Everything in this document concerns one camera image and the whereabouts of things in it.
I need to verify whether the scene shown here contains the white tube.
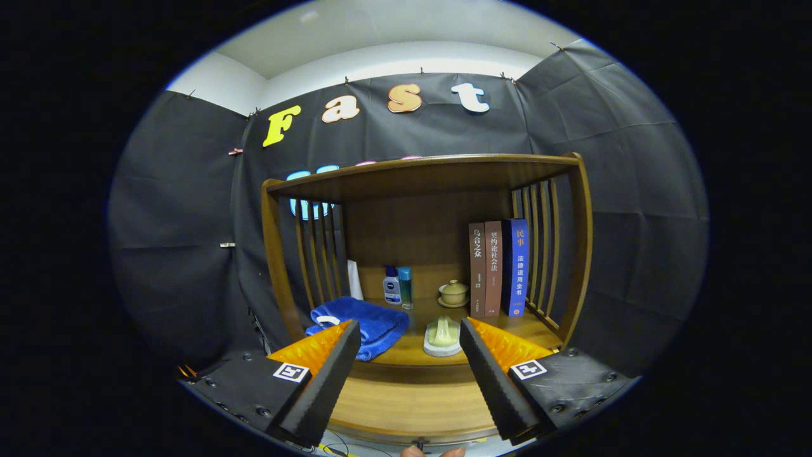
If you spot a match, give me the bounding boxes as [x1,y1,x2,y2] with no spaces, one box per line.
[346,259,365,301]

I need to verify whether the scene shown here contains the wooden cabinet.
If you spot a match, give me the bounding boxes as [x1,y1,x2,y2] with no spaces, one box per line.
[260,152,594,445]

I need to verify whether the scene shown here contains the wooden countertop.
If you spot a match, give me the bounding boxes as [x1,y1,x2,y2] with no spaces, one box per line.
[304,297,564,368]

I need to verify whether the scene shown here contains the white bottle with blue cap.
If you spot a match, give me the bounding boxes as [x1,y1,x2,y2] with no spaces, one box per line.
[383,265,402,306]

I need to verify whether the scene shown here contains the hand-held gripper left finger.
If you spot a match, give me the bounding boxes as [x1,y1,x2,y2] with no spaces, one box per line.
[190,320,362,448]

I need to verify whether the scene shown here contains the blue book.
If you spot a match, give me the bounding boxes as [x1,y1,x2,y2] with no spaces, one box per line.
[504,218,530,318]

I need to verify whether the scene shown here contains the reddish brown book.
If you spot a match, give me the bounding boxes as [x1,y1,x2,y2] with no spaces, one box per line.
[483,220,504,317]

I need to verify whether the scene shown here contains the wooden drawer with black knob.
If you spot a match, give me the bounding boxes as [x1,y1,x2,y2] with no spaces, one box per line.
[325,361,505,448]

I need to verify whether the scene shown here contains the yellow-green brush with white sponge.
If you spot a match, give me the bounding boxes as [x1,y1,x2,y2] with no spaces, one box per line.
[423,315,464,357]

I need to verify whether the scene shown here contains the folded blue towel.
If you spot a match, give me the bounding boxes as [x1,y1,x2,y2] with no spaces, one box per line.
[306,296,410,362]

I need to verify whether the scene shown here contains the dark brown book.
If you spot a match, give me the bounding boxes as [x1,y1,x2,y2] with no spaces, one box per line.
[468,222,488,318]

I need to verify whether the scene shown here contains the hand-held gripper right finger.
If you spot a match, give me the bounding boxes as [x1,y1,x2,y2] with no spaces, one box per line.
[459,317,638,446]

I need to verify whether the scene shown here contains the beige lidded ceramic cup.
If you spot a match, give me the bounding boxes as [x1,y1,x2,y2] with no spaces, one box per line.
[438,279,470,309]

